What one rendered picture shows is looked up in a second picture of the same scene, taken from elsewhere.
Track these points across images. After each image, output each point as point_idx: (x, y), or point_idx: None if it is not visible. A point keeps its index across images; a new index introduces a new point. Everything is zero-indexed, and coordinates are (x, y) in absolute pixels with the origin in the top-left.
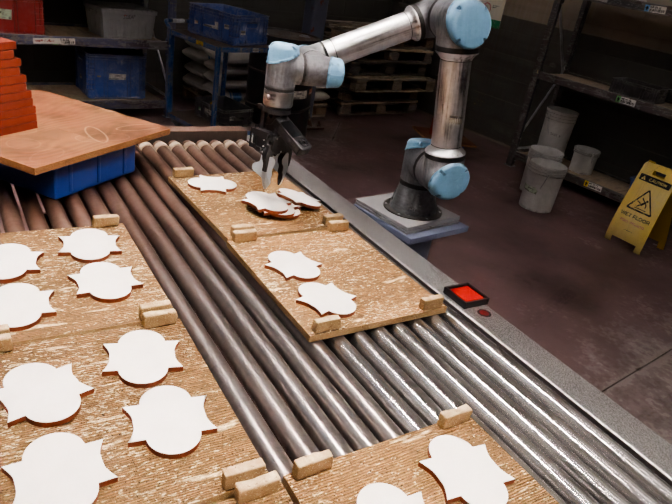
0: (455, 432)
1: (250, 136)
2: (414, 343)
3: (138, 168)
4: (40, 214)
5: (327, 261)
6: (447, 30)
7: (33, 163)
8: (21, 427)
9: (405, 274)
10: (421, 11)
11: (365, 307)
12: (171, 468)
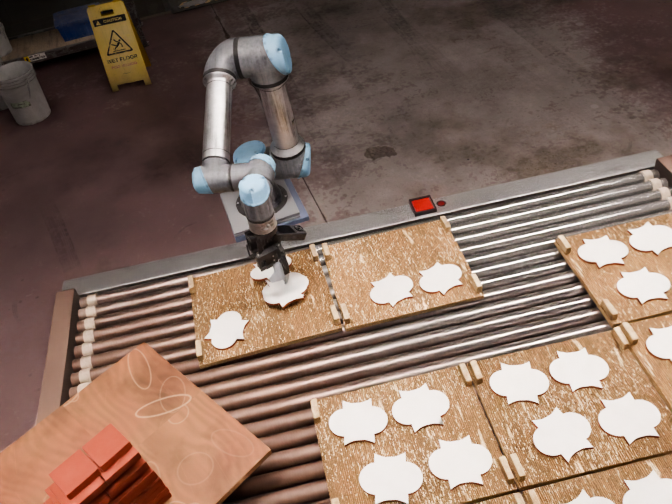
0: (571, 248)
1: (260, 265)
2: (479, 246)
3: None
4: (273, 473)
5: (381, 269)
6: (278, 70)
7: (257, 451)
8: (591, 442)
9: (400, 229)
10: (228, 69)
11: (447, 260)
12: (615, 370)
